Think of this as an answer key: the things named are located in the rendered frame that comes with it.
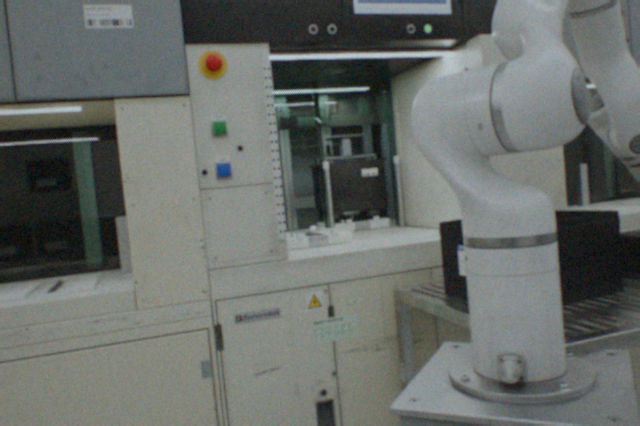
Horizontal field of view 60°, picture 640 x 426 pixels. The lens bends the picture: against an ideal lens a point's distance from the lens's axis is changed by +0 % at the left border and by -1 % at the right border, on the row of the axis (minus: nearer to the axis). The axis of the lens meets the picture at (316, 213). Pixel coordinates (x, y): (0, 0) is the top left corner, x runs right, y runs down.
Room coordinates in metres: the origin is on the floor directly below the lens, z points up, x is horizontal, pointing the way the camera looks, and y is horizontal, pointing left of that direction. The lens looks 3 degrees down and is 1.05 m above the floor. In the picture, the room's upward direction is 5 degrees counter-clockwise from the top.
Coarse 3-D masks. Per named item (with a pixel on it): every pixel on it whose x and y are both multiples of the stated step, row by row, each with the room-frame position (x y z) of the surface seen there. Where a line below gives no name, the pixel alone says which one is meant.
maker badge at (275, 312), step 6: (252, 312) 1.34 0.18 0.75; (258, 312) 1.34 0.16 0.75; (264, 312) 1.34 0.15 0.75; (270, 312) 1.35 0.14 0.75; (276, 312) 1.35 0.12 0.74; (240, 318) 1.33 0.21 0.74; (246, 318) 1.33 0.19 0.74; (252, 318) 1.34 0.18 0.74; (258, 318) 1.34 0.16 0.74; (264, 318) 1.34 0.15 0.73
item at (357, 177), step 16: (368, 160) 2.00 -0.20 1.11; (336, 176) 1.96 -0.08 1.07; (352, 176) 1.98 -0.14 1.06; (368, 176) 2.00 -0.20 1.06; (384, 176) 2.02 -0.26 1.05; (320, 192) 2.07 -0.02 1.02; (336, 192) 1.96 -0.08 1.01; (352, 192) 1.98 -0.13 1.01; (368, 192) 2.00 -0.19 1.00; (384, 192) 2.02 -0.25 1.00; (320, 208) 2.14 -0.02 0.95; (336, 208) 1.96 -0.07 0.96; (352, 208) 1.98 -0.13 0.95; (368, 208) 2.00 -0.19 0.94
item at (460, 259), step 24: (576, 216) 1.28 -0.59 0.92; (600, 216) 1.15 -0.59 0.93; (456, 240) 1.25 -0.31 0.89; (576, 240) 1.12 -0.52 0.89; (600, 240) 1.15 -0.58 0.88; (456, 264) 1.25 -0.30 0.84; (576, 264) 1.11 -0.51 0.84; (600, 264) 1.15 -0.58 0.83; (456, 288) 1.26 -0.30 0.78; (576, 288) 1.11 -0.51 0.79; (600, 288) 1.14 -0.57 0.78
